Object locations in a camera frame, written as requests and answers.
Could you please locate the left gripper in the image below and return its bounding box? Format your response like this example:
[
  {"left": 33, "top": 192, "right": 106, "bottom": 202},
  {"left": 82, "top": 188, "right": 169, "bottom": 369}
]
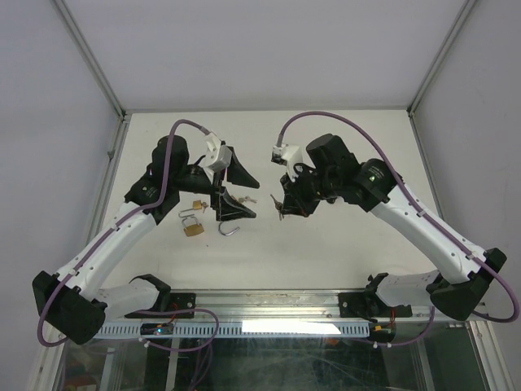
[{"left": 173, "top": 150, "right": 261, "bottom": 221}]

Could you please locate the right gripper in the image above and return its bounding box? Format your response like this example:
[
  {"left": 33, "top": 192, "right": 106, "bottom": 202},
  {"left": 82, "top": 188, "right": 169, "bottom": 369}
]
[{"left": 280, "top": 164, "right": 339, "bottom": 218}]

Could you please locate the silver key set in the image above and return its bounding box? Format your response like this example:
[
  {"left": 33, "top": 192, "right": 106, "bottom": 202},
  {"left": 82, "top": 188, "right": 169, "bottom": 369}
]
[
  {"left": 238, "top": 196, "right": 257, "bottom": 204},
  {"left": 270, "top": 194, "right": 284, "bottom": 221}
]

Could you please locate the tall brass padlock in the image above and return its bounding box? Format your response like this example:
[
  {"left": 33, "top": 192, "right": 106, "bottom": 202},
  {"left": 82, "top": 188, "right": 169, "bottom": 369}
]
[{"left": 182, "top": 217, "right": 204, "bottom": 237}]

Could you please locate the medium brass padlock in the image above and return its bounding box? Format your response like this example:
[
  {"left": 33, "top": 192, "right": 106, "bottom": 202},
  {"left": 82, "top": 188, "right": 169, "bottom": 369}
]
[{"left": 217, "top": 222, "right": 240, "bottom": 237}]

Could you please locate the small brass padlock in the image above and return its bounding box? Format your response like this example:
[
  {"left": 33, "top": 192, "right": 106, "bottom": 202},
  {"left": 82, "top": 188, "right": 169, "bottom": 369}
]
[{"left": 178, "top": 200, "right": 204, "bottom": 218}]

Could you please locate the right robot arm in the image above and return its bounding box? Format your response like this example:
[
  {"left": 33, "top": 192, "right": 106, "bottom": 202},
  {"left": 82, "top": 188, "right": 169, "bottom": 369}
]
[{"left": 272, "top": 134, "right": 506, "bottom": 321}]

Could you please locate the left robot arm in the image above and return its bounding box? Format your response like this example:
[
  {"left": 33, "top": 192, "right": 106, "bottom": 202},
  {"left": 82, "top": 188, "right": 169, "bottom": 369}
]
[{"left": 33, "top": 134, "right": 260, "bottom": 345}]

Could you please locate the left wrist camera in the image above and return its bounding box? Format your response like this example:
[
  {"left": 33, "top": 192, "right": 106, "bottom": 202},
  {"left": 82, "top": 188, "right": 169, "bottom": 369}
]
[{"left": 201, "top": 132, "right": 232, "bottom": 182}]

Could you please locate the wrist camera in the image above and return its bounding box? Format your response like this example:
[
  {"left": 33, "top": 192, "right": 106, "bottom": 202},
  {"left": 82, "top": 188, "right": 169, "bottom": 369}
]
[
  {"left": 271, "top": 144, "right": 304, "bottom": 182},
  {"left": 201, "top": 132, "right": 232, "bottom": 182}
]

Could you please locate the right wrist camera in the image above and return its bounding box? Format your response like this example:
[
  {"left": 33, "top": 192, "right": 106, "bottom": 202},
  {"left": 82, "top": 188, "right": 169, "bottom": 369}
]
[{"left": 271, "top": 144, "right": 304, "bottom": 182}]

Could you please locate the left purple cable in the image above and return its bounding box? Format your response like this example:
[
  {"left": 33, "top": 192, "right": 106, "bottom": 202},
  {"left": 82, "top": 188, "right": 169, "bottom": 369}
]
[{"left": 36, "top": 118, "right": 221, "bottom": 391}]

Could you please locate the purple cable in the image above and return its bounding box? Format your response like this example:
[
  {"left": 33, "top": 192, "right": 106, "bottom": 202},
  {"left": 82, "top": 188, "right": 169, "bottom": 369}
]
[
  {"left": 274, "top": 111, "right": 521, "bottom": 349},
  {"left": 36, "top": 118, "right": 221, "bottom": 391}
]

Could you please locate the aluminium mounting rail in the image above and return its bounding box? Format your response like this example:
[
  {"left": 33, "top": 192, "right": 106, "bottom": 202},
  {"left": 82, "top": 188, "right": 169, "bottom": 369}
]
[{"left": 97, "top": 287, "right": 488, "bottom": 323}]

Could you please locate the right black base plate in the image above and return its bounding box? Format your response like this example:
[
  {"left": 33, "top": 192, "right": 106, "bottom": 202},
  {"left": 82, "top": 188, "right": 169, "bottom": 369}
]
[{"left": 337, "top": 291, "right": 413, "bottom": 322}]

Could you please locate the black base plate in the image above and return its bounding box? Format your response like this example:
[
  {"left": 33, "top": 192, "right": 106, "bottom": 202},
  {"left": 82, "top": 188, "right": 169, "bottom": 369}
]
[
  {"left": 337, "top": 291, "right": 413, "bottom": 322},
  {"left": 125, "top": 292, "right": 197, "bottom": 319}
]

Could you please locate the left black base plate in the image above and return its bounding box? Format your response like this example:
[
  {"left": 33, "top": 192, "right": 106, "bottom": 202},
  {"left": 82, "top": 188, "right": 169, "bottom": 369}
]
[{"left": 125, "top": 292, "right": 197, "bottom": 319}]

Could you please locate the white slotted cable duct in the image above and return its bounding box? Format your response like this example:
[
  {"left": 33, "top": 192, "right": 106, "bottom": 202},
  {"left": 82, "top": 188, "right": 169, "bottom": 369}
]
[{"left": 94, "top": 319, "right": 370, "bottom": 340}]

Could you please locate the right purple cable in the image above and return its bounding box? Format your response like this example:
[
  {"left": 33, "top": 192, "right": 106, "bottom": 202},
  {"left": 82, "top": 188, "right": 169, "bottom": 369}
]
[{"left": 274, "top": 111, "right": 521, "bottom": 349}]

